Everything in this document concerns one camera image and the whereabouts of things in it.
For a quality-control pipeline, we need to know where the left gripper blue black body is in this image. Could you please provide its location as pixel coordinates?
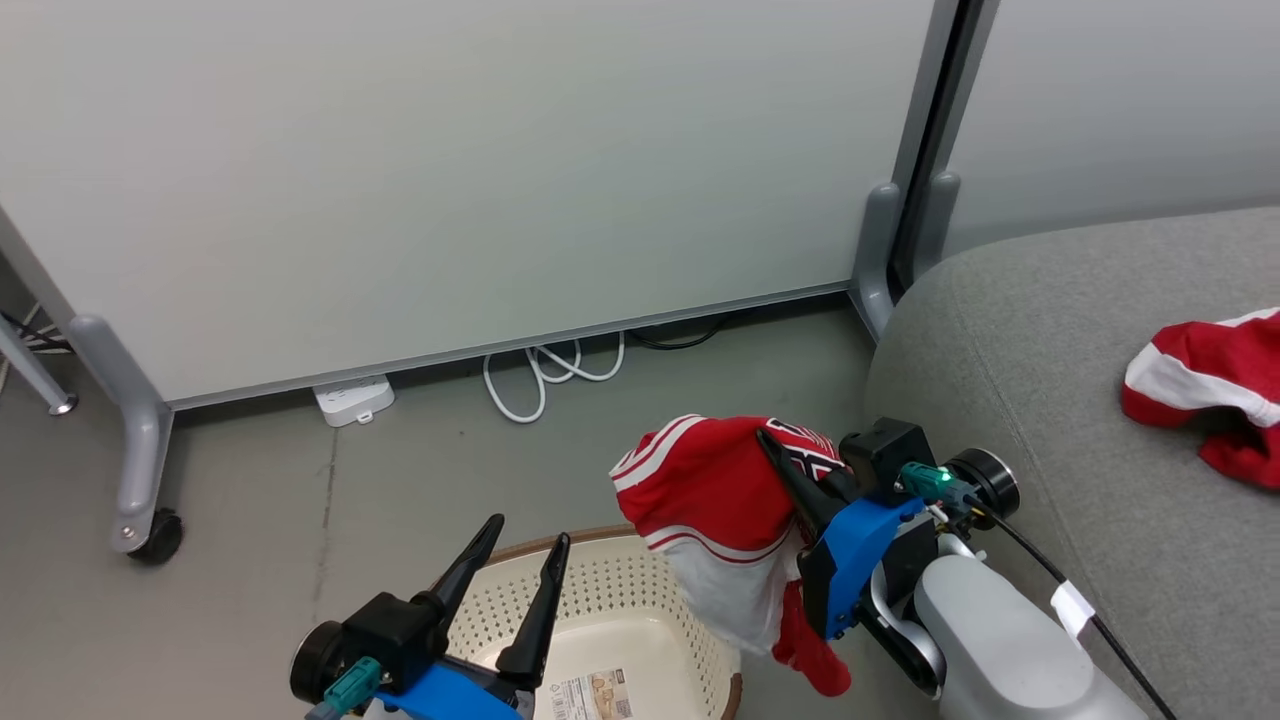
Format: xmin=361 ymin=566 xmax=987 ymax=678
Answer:
xmin=290 ymin=593 xmax=536 ymax=720

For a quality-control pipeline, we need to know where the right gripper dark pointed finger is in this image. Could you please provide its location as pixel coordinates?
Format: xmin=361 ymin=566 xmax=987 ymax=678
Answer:
xmin=755 ymin=428 xmax=861 ymax=537

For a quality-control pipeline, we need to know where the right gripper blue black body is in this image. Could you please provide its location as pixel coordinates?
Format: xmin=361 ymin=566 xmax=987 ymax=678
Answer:
xmin=800 ymin=418 xmax=1021 ymax=641

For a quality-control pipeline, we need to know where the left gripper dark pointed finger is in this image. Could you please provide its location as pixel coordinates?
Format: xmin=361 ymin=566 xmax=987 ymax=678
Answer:
xmin=415 ymin=515 xmax=506 ymax=626
xmin=497 ymin=533 xmax=571 ymax=691

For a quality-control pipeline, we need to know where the red jersey with black print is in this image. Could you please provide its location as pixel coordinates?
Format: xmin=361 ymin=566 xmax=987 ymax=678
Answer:
xmin=610 ymin=414 xmax=853 ymax=698

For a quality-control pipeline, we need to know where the red garment with white stripe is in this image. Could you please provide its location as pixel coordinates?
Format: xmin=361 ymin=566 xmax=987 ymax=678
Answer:
xmin=1120 ymin=308 xmax=1280 ymax=491

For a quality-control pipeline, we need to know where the grey fabric sofa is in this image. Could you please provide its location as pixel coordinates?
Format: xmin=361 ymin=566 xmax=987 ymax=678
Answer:
xmin=865 ymin=207 xmax=1280 ymax=720

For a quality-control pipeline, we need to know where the paper label sticker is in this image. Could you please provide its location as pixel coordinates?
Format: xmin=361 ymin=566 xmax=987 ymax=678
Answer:
xmin=540 ymin=668 xmax=634 ymax=720

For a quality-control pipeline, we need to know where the cream perforated laundry basket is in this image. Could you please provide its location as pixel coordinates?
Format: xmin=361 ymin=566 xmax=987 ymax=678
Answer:
xmin=440 ymin=527 xmax=743 ymax=720

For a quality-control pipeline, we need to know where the white power strip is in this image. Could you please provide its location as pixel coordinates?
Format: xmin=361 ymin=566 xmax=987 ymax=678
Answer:
xmin=312 ymin=375 xmax=396 ymax=428

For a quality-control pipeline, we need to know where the black caster wheel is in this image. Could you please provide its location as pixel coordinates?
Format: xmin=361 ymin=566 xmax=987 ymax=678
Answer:
xmin=128 ymin=508 xmax=185 ymax=566

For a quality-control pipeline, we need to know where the grey partition foot with caster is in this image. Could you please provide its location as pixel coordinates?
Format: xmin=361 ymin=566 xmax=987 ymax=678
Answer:
xmin=68 ymin=314 xmax=176 ymax=554

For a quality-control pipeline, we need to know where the large white partition panel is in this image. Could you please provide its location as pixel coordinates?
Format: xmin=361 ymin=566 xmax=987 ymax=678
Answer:
xmin=0 ymin=0 xmax=961 ymax=411

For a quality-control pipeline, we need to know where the grey metal table leg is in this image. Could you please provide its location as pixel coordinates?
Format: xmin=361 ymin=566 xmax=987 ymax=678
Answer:
xmin=0 ymin=315 xmax=79 ymax=416

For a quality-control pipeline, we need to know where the narrow white partition panel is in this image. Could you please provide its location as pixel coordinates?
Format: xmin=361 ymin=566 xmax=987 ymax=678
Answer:
xmin=915 ymin=0 xmax=1280 ymax=256

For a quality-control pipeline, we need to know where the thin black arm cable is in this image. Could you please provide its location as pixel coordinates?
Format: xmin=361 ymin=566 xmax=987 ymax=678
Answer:
xmin=975 ymin=500 xmax=1181 ymax=720

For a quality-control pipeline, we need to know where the black floor cable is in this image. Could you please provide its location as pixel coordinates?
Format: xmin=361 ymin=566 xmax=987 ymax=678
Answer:
xmin=630 ymin=318 xmax=726 ymax=351

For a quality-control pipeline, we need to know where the white coiled cable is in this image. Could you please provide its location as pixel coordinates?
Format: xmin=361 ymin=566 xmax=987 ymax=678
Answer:
xmin=482 ymin=332 xmax=627 ymax=425

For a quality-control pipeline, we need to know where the white tag on cable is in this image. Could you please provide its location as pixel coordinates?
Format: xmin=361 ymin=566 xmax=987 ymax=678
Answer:
xmin=1050 ymin=580 xmax=1097 ymax=641

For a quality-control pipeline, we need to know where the black cable bundle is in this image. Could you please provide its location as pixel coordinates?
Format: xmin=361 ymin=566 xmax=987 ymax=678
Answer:
xmin=0 ymin=310 xmax=71 ymax=353

